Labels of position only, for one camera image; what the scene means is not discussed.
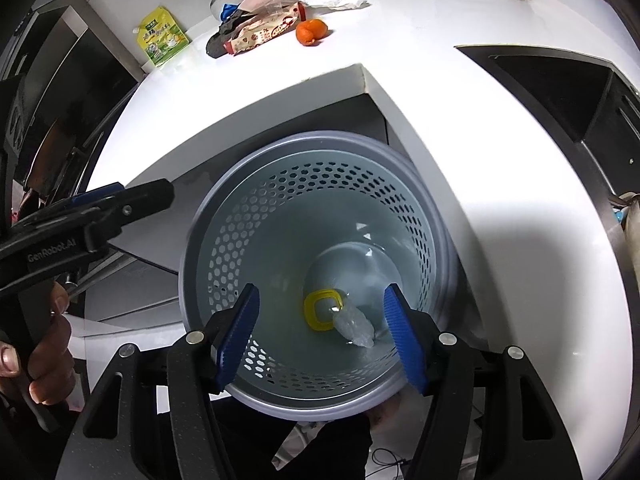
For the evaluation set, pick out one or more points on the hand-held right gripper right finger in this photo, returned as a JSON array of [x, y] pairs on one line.
[[405, 340]]

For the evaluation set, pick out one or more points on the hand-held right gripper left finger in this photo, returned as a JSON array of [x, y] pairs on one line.
[[240, 340]]

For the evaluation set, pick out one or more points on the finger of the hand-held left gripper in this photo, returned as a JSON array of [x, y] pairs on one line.
[[142, 200], [100, 194]]

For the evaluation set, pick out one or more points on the grey perforated plastic bin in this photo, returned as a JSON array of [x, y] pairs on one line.
[[300, 137]]

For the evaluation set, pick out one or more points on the dark grey cloth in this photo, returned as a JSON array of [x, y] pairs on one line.
[[220, 42]]

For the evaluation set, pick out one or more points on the blue plastic piece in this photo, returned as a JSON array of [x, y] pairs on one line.
[[229, 11]]

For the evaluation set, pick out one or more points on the red snack bag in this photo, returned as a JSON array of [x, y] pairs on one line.
[[265, 30]]

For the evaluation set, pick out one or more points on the orange tangerine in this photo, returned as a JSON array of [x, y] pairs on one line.
[[320, 27], [304, 35]]

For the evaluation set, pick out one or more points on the large white paper tissue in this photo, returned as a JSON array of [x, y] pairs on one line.
[[330, 1]]

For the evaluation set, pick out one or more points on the person's left hand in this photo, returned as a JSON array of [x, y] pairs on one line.
[[50, 355]]

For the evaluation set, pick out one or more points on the clear plastic wrapper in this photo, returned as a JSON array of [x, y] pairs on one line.
[[355, 330]]

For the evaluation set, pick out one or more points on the stainless steel oven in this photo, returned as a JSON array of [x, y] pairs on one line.
[[75, 75]]

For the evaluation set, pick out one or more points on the person's dark clothing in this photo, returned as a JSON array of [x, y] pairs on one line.
[[300, 450]]

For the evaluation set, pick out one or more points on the green stand-up pouch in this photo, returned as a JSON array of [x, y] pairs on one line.
[[162, 40]]

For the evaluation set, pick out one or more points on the pile of white dishes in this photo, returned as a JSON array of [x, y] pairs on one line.
[[632, 215]]

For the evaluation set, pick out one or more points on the black kitchen sink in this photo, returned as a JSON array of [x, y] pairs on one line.
[[540, 90]]

